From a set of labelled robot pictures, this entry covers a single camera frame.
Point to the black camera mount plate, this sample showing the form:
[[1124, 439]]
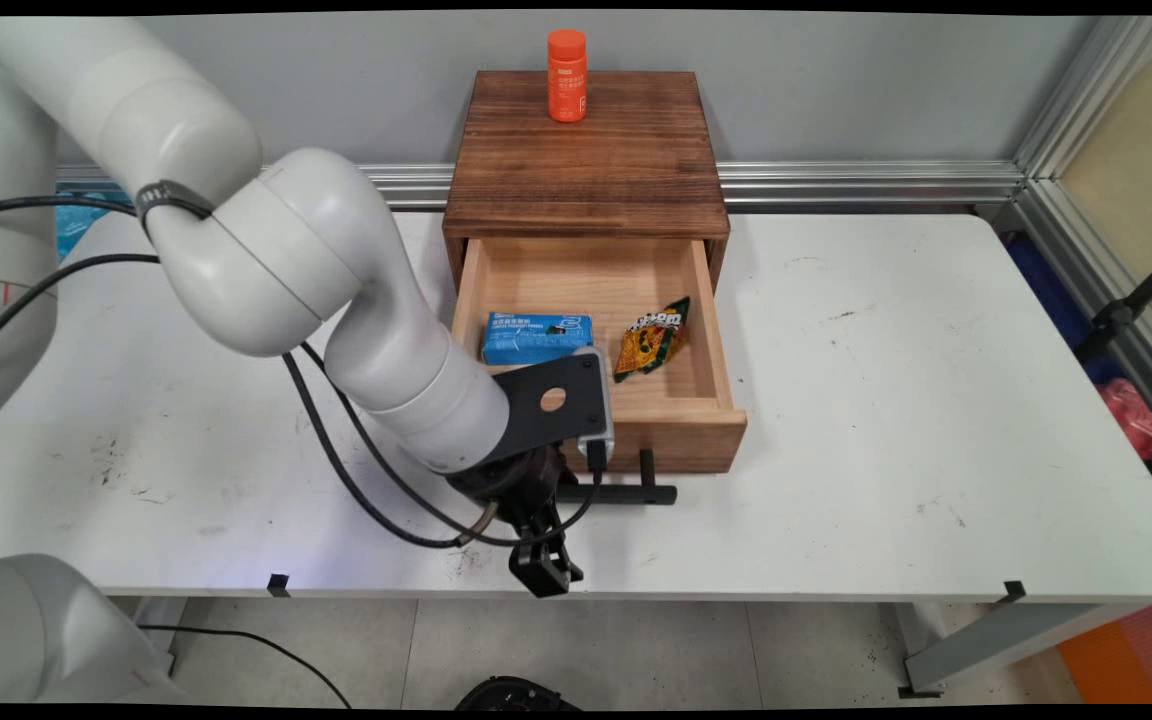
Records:
[[536, 430]]

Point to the orange box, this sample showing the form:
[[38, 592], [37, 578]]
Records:
[[1126, 655]]

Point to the blue tissue box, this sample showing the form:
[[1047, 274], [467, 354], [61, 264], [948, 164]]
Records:
[[536, 338]]

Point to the orange plastic bottle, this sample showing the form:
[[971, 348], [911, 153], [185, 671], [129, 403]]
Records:
[[567, 80]]

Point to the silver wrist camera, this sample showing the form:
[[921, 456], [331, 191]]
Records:
[[604, 400]]

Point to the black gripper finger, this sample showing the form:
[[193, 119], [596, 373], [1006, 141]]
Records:
[[541, 570]]

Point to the dark blue bin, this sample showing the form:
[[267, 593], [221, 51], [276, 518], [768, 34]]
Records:
[[1046, 285]]

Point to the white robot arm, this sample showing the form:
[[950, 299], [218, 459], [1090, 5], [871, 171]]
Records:
[[286, 250]]

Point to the black tripod stand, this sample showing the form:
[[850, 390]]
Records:
[[1121, 315]]

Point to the aluminium wall rail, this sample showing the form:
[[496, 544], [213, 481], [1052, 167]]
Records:
[[836, 185]]

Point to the aluminium corner frame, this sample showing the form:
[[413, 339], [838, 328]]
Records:
[[1056, 120]]

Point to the black round object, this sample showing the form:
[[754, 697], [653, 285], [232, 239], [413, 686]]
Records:
[[516, 695]]

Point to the yellow green snack packet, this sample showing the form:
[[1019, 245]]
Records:
[[651, 342]]

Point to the red plastic bag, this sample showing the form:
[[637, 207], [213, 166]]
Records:
[[1131, 415]]

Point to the blue patterned cloth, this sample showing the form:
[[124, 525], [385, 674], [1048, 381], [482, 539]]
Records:
[[76, 230]]

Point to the grey metal table leg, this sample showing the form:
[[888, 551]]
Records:
[[996, 645]]

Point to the black tape piece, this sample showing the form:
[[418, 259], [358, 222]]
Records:
[[279, 586], [1013, 592]]

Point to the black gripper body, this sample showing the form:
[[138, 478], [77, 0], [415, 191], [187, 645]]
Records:
[[511, 490]]

